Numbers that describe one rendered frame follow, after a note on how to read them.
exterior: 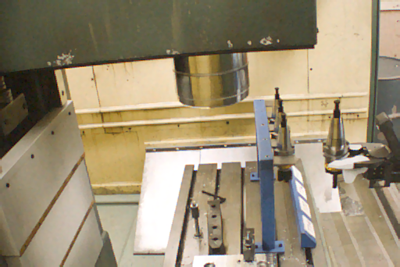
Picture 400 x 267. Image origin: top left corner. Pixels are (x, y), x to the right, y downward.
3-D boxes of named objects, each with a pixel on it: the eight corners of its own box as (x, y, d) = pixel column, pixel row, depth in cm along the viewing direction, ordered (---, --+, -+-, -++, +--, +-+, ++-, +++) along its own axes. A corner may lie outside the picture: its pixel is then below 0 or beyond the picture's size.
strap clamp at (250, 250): (255, 254, 131) (253, 216, 125) (256, 285, 119) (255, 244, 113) (244, 255, 131) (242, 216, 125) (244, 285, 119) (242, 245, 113)
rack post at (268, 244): (283, 242, 135) (283, 161, 123) (284, 253, 130) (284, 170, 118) (252, 243, 136) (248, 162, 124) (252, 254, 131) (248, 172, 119)
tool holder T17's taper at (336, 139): (326, 139, 98) (326, 112, 95) (344, 139, 97) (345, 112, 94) (326, 148, 94) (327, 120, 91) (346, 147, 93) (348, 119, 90)
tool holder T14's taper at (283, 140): (276, 144, 126) (275, 122, 123) (291, 144, 125) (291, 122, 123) (276, 151, 122) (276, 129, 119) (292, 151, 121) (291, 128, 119)
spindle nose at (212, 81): (184, 84, 102) (179, 34, 97) (253, 82, 99) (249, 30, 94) (168, 110, 88) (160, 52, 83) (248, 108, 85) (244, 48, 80)
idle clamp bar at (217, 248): (221, 214, 153) (220, 199, 150) (225, 263, 129) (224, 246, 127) (207, 215, 153) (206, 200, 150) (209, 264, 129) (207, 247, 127)
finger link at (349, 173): (332, 190, 94) (369, 183, 95) (333, 166, 91) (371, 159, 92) (326, 183, 96) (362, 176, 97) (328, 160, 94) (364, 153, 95)
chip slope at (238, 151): (326, 183, 214) (329, 137, 204) (357, 280, 151) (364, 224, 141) (153, 192, 224) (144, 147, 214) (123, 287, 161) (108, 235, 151)
